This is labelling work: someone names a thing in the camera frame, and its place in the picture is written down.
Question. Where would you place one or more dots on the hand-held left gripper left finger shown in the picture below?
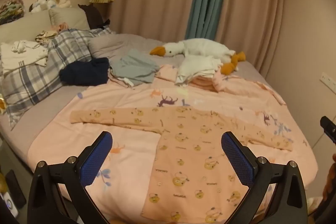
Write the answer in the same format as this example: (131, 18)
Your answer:
(95, 158)

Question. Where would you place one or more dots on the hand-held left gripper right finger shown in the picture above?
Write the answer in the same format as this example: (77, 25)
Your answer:
(237, 158)

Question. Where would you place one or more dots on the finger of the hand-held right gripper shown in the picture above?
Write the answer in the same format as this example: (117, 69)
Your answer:
(329, 128)

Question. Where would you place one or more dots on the pink bear-print shirt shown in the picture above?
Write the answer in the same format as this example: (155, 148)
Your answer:
(189, 161)

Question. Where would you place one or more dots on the stack of pink folded clothes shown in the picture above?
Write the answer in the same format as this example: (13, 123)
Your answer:
(203, 82)

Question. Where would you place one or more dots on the pink animal-print blanket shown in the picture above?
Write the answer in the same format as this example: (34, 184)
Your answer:
(131, 161)

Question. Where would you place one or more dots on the dark navy garment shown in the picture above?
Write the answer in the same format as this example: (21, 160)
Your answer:
(84, 71)

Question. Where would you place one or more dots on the plaid duvet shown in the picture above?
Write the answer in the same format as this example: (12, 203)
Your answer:
(34, 82)

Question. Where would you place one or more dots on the small white device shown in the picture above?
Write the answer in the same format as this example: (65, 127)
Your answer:
(9, 204)

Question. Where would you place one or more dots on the grey-blue garment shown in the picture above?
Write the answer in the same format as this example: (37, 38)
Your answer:
(136, 66)

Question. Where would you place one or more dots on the white folded garment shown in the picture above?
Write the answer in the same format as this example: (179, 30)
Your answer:
(195, 66)

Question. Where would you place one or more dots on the pink crumpled cloth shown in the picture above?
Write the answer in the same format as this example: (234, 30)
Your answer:
(168, 73)

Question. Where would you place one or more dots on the white goose plush toy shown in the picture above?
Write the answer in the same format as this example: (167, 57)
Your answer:
(202, 48)

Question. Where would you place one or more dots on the white garment with dark stripes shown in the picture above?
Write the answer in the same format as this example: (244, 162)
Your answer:
(18, 54)

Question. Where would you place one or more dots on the patterned crumpled garment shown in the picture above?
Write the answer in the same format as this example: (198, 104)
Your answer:
(46, 35)

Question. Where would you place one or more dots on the dark brown cat-shaped pillow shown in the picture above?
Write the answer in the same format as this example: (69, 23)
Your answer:
(93, 16)

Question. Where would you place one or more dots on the beige headboard cushion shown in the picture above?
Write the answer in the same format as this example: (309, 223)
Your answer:
(69, 18)
(23, 27)

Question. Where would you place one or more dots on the group of small plush toys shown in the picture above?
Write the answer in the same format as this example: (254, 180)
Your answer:
(48, 3)

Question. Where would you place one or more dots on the multicolour crochet cushion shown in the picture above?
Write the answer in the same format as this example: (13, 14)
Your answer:
(10, 11)

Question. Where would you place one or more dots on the white wall outlet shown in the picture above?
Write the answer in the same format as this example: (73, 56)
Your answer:
(328, 82)

